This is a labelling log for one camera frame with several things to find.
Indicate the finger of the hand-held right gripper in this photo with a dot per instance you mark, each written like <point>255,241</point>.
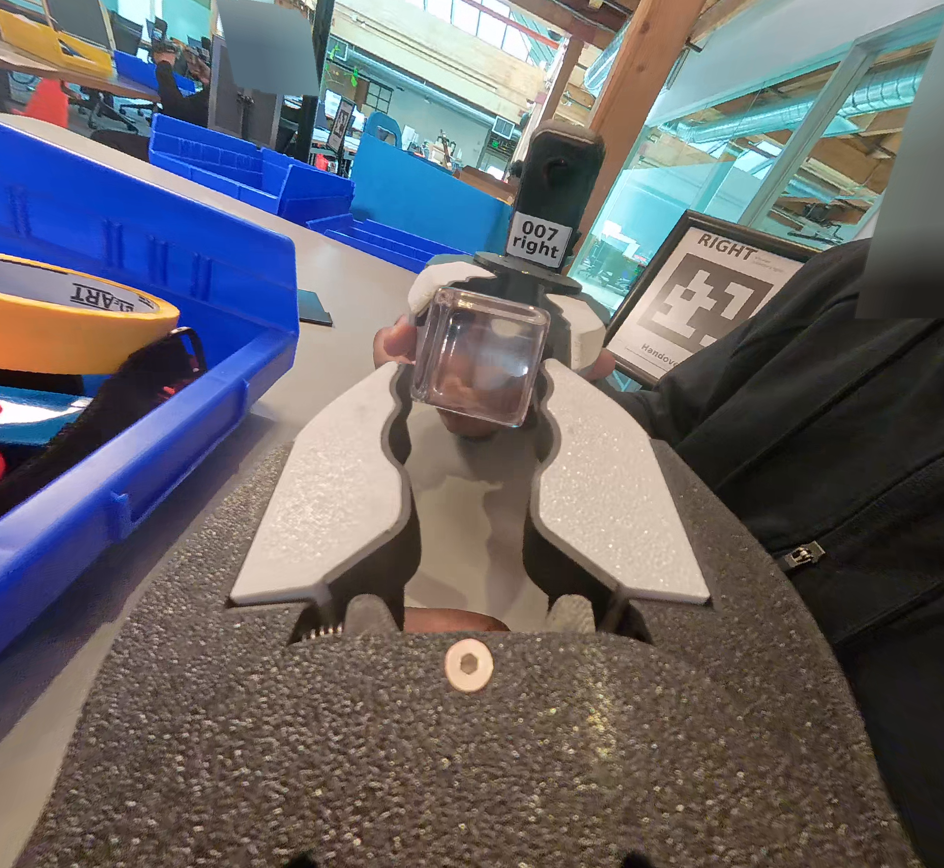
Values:
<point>435,285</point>
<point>586,333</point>

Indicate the person's black jacket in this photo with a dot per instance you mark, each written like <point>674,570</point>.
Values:
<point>811,440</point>

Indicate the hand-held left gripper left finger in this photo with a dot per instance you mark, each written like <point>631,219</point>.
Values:
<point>335,499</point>

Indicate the red chair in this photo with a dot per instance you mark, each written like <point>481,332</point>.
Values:
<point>50,105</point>

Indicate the shallow blue plastic bin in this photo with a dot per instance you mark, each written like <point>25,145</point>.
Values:
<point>383,241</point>

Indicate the large blue plastic bin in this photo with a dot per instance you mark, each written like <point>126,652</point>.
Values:
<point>147,249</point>

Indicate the wooden support post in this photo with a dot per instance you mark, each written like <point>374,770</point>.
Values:
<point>656,49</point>

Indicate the framed marker sign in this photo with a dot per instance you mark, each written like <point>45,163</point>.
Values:
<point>708,293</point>

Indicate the yellow tape roll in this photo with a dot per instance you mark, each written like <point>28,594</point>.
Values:
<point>81,333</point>

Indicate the small black card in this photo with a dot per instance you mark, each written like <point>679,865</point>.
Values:
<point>315,308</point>

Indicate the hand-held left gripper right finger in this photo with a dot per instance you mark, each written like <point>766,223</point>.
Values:
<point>612,507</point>

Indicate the yellow plastic bin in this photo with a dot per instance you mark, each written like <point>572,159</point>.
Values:
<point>51,42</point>

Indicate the clear acrylic cube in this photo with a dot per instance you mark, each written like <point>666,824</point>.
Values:
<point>479,355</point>

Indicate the blue partition panel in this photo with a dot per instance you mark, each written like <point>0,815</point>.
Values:
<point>413,182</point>

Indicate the black metal pole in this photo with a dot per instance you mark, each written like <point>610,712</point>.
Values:
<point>324,20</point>

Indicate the person's right hand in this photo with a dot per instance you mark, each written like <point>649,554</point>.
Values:
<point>394,344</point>

